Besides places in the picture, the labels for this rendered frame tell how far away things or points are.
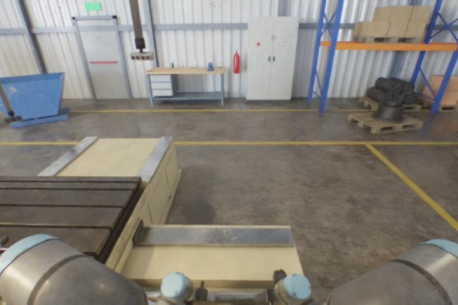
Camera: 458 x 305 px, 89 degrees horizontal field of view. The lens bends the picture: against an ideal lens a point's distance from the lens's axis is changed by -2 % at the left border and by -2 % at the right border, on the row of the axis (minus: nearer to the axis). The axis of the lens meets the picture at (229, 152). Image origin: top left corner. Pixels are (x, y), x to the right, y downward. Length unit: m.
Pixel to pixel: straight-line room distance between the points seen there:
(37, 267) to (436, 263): 0.64
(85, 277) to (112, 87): 7.60
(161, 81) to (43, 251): 6.15
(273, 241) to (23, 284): 1.28
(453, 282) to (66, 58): 8.53
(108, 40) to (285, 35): 4.69
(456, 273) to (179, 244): 1.32
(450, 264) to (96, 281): 0.57
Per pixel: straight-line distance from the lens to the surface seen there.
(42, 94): 6.57
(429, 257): 0.54
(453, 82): 8.09
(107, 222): 1.43
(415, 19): 6.96
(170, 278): 1.01
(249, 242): 1.54
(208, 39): 7.09
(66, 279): 0.48
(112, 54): 7.75
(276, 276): 1.17
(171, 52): 7.29
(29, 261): 0.53
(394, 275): 0.49
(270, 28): 6.50
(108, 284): 0.48
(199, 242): 1.55
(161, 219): 2.76
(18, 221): 1.71
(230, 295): 1.39
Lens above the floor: 1.90
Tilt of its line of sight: 28 degrees down
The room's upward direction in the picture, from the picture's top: straight up
